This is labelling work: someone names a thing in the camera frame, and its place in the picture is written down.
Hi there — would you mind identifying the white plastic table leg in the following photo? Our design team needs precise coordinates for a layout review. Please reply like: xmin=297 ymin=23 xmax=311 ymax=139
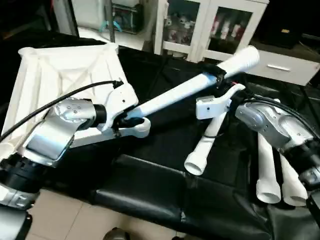
xmin=255 ymin=134 xmax=282 ymax=205
xmin=122 ymin=45 xmax=261 ymax=124
xmin=183 ymin=112 xmax=229 ymax=176
xmin=279 ymin=150 xmax=309 ymax=208

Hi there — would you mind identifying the white plastic table top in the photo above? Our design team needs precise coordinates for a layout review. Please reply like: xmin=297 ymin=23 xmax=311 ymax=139
xmin=0 ymin=43 xmax=151 ymax=162

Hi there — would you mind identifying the white glass door cabinet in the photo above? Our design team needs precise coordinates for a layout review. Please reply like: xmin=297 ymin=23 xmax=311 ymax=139
xmin=153 ymin=0 xmax=271 ymax=64

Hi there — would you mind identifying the black mat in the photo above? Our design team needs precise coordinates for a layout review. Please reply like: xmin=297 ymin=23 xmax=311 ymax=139
xmin=0 ymin=30 xmax=320 ymax=240

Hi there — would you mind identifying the white drawer unit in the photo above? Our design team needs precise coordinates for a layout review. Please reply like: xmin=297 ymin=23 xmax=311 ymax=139
xmin=249 ymin=49 xmax=320 ymax=87

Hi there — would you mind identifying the black speaker box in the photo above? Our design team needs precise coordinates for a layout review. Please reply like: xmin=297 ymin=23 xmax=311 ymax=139
xmin=264 ymin=14 xmax=302 ymax=49

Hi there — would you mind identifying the clear plastic storage box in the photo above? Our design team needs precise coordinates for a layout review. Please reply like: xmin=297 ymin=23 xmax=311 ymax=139
xmin=112 ymin=3 xmax=144 ymax=35

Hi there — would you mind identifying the grey metal pole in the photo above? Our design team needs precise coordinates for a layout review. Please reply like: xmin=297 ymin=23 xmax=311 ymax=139
xmin=106 ymin=0 xmax=117 ymax=44

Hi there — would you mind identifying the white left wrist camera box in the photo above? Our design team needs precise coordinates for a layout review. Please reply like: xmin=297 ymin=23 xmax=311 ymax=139
xmin=102 ymin=82 xmax=140 ymax=132

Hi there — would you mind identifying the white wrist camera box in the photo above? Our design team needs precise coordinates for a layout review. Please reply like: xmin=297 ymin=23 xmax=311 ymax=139
xmin=102 ymin=82 xmax=140 ymax=132
xmin=195 ymin=83 xmax=246 ymax=120

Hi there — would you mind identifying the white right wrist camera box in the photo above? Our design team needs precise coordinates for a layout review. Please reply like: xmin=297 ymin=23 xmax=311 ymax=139
xmin=195 ymin=83 xmax=246 ymax=120

